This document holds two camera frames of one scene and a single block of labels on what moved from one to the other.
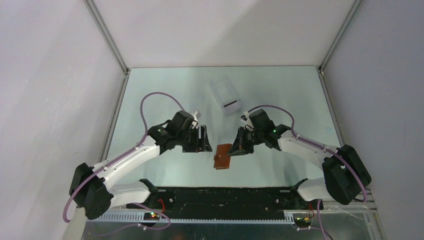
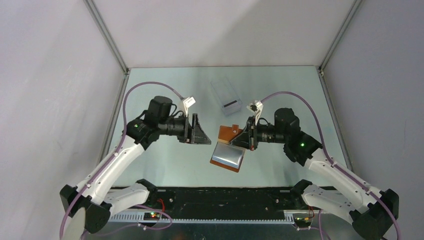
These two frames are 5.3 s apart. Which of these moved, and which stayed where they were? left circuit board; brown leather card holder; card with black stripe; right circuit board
Moved: brown leather card holder
Stayed: card with black stripe; left circuit board; right circuit board
